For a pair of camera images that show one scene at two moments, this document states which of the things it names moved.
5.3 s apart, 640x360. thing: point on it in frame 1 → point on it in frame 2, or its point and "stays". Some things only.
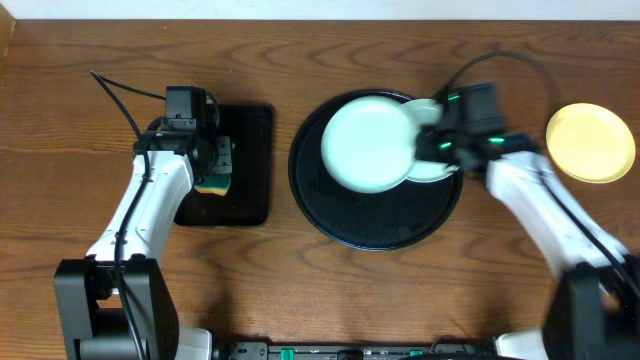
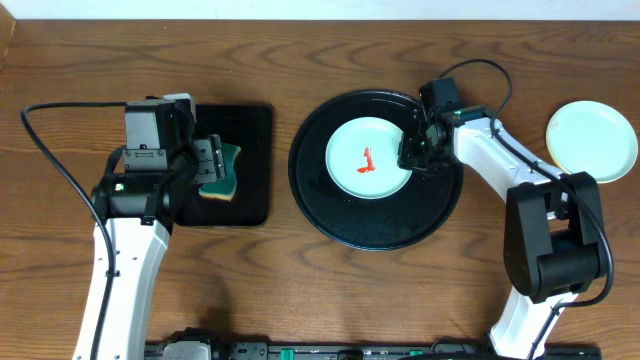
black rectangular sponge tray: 248,199 stays
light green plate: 368,144 → 594,137
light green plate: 427,112 → 362,158
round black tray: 358,220 stays
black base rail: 357,350 stays
